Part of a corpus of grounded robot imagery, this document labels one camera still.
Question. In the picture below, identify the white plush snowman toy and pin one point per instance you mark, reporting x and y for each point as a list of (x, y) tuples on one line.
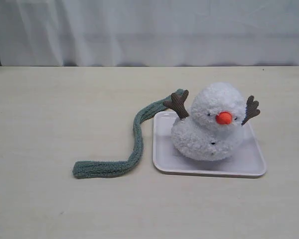
[(213, 127)]

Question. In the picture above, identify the green knitted scarf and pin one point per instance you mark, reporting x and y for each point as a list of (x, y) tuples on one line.
[(111, 169)]

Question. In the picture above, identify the white square tray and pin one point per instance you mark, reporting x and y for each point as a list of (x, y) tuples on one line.
[(246, 162)]

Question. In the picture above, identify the white curtain backdrop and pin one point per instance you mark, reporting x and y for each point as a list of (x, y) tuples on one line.
[(149, 32)]

